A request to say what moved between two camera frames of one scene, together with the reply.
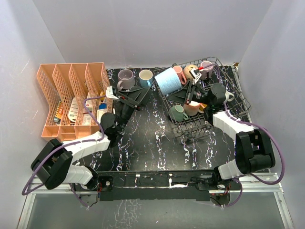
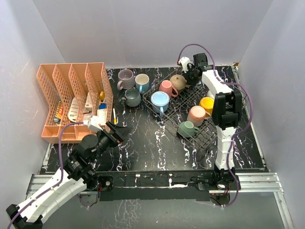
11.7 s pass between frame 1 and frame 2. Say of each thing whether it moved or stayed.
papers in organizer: stayed
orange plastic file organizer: stayed
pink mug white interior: moved
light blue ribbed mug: moved
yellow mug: moved
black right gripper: moved
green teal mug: moved
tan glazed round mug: moved
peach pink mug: moved
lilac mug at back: stayed
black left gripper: moved
